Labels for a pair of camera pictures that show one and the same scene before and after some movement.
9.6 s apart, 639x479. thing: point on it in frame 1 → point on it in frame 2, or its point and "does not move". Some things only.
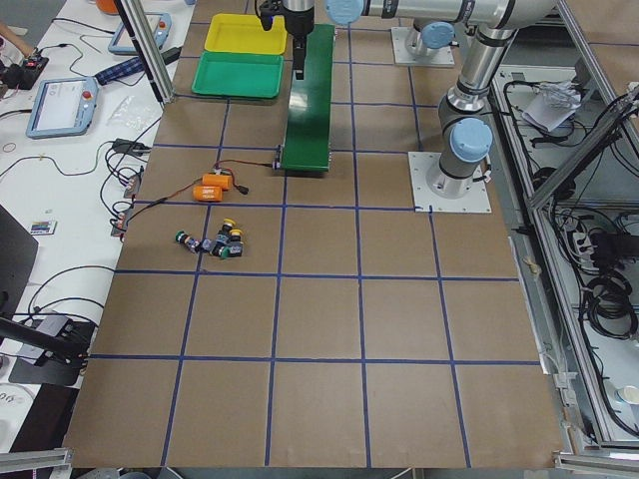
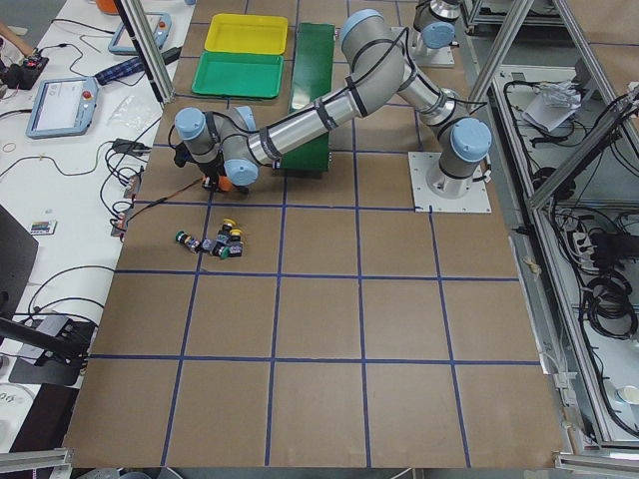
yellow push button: [228, 225] does not move
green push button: [235, 249] does not move
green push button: [183, 237] does not move
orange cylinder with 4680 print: [207, 193] → [225, 184]
